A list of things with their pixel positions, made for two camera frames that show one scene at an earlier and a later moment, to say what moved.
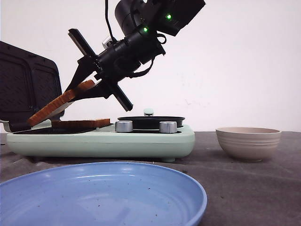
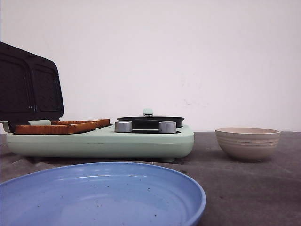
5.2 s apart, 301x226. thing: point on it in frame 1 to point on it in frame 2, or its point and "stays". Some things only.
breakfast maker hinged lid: (29, 81) stays
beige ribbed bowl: (248, 144) stays
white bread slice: (62, 102) to (59, 129)
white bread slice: (80, 123) stays
